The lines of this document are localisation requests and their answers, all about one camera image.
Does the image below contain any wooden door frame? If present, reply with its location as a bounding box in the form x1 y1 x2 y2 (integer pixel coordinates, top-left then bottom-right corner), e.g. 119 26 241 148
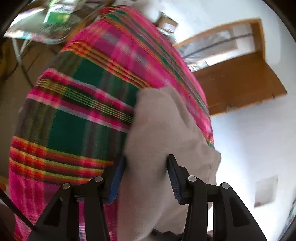
173 18 265 70

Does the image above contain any labelled cardboard box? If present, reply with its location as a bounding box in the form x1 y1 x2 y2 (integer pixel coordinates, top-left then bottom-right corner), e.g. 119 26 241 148
157 13 179 34

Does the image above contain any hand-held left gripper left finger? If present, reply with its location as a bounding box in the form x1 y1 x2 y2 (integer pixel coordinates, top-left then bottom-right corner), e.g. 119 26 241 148
28 156 126 241

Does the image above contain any wall socket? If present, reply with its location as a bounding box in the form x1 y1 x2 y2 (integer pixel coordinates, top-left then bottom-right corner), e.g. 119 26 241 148
254 174 278 208

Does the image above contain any wooden door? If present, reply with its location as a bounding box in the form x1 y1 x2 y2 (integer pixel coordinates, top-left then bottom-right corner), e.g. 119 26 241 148
193 52 289 117

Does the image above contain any transparent plastic door curtain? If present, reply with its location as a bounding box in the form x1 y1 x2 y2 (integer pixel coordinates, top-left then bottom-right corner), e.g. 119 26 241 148
180 23 255 70

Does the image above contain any black curtain strip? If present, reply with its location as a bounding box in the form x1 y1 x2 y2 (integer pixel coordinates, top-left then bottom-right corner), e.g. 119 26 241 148
184 33 253 57

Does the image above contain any thick black cable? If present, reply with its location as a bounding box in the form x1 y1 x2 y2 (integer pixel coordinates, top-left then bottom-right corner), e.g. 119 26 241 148
0 185 37 232

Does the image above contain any green white carton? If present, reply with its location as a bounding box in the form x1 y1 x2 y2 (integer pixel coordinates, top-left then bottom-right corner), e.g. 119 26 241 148
43 0 78 24

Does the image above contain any glass-top table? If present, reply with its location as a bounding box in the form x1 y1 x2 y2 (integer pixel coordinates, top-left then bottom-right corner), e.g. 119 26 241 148
3 0 116 45

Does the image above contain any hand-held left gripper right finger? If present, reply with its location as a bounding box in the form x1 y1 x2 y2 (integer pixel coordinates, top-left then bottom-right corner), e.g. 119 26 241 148
167 153 267 241

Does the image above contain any pink green plaid bedsheet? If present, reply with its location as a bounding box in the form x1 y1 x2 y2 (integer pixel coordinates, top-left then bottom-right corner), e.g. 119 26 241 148
8 5 215 241

